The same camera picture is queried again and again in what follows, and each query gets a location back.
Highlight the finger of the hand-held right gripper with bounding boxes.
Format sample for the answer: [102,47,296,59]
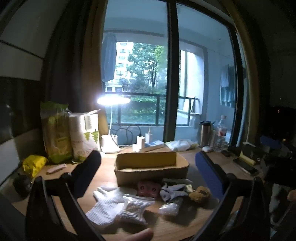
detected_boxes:
[259,136,282,150]

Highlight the white cloth pack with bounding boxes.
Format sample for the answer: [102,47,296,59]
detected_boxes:
[165,139,199,151]

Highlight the pink plush toy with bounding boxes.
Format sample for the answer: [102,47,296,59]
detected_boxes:
[136,180,162,198]

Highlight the brown plush toy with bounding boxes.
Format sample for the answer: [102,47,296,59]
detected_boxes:
[189,186,211,204]

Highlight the white charger with black cable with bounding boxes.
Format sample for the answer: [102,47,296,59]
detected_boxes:
[136,132,146,151]

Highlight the cardboard box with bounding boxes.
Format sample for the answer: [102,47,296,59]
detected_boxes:
[114,151,190,187]

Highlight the clear water bottle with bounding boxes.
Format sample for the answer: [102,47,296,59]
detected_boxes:
[213,115,228,152]

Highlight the white desk lamp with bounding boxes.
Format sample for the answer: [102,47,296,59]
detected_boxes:
[97,95,131,154]

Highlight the light hanging garment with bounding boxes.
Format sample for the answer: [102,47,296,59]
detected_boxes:
[219,65,236,108]

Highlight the dark curtain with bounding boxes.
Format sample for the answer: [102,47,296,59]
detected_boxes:
[42,0,109,121]

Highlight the black cables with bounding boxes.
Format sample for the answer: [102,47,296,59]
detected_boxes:
[111,122,141,147]

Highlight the white knit glove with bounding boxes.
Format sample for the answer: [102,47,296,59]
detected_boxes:
[86,186,126,225]

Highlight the dark window frame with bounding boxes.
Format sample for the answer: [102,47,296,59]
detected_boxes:
[163,0,181,143]

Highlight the dark round object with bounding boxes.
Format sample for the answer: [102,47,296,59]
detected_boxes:
[13,175,33,197]

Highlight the clear bubble wrap bag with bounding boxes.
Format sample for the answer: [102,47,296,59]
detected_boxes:
[158,202,180,216]

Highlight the grey dotted glove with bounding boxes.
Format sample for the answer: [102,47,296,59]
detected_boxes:
[159,178,193,202]

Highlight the yellow packet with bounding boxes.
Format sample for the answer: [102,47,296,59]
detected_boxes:
[22,155,49,178]

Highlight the steel thermos cup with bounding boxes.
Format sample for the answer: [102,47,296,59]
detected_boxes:
[199,120,214,147]

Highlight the black phone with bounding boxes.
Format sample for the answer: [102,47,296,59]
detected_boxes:
[233,158,259,175]

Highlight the green tissue pack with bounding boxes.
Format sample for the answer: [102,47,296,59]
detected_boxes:
[40,101,73,164]

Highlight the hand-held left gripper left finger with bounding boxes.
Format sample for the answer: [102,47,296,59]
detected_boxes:
[25,151,104,241]

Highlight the balcony railing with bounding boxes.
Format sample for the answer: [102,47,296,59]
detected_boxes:
[105,91,200,127]

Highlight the small white stick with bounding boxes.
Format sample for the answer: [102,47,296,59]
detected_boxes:
[47,163,67,174]

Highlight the white power strip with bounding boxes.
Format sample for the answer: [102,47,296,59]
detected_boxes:
[144,140,165,150]

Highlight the black box with yellow item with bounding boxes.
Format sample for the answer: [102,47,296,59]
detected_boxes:
[239,142,264,165]

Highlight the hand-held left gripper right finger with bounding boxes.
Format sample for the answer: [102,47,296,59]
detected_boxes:
[192,152,270,241]

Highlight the dark hanging garment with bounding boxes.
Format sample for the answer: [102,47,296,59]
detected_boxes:
[102,32,117,82]

